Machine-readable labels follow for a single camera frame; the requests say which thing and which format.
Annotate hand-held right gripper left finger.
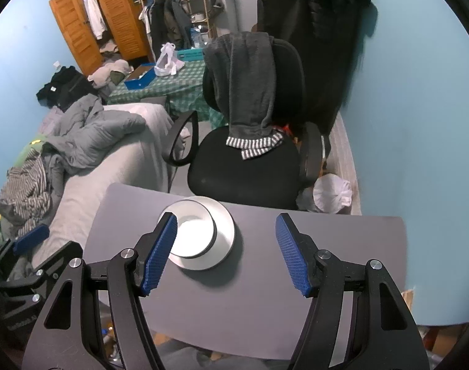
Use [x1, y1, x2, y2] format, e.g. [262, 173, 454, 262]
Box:
[24, 212, 179, 370]

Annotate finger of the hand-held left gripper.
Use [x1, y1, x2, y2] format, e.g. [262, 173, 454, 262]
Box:
[0, 224, 50, 273]
[0, 241, 78, 290]

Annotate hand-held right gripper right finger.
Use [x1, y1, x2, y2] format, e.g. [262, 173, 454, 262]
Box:
[275, 212, 430, 370]

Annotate white ribbed bowl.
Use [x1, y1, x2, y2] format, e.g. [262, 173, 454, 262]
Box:
[166, 200, 217, 260]

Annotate white plate with dark rim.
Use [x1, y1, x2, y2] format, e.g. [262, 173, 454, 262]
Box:
[157, 196, 236, 271]

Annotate striped cloth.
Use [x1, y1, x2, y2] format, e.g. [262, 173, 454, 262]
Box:
[0, 150, 52, 236]

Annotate bin with white liner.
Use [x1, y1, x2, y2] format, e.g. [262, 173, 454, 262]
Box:
[296, 173, 353, 214]

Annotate grey bed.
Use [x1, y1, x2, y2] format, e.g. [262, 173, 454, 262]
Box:
[27, 102, 191, 270]

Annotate green cloth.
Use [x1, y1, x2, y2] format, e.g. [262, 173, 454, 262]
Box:
[21, 137, 46, 162]

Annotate black office chair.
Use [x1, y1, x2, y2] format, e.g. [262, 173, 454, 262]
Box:
[169, 36, 324, 211]

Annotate grey duvet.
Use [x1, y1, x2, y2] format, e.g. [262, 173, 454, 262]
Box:
[42, 94, 146, 174]

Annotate black backpack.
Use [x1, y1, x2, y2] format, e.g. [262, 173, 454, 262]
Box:
[36, 65, 100, 110]

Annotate green checkered tablecloth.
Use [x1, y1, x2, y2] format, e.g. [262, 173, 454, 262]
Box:
[105, 60, 227, 128]

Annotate cardboard box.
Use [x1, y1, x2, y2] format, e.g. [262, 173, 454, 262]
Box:
[402, 287, 468, 359]

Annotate blue flat box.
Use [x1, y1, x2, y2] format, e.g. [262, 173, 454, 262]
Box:
[124, 63, 158, 90]

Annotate grey hoodie with striped cuffs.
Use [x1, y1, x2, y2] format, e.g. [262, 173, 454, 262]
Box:
[206, 33, 285, 160]

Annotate beige clothes pile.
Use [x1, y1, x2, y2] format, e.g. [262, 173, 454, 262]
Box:
[87, 60, 135, 87]

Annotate white plastic bag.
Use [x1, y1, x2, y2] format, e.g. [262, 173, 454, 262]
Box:
[153, 42, 179, 78]

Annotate teal plastic crate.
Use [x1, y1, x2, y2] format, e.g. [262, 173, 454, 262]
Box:
[175, 47, 206, 62]

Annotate black hanging coats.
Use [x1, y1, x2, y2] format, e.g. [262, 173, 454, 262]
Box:
[236, 0, 372, 135]

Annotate white hanging shirt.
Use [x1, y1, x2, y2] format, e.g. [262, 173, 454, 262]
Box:
[82, 0, 108, 41]

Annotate dark hanging jackets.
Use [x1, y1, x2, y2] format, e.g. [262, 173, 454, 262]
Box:
[140, 0, 193, 56]

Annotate orange wooden wardrobe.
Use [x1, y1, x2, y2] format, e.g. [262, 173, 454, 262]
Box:
[49, 0, 152, 77]

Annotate grey door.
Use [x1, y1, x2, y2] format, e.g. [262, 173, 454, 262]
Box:
[219, 0, 258, 35]

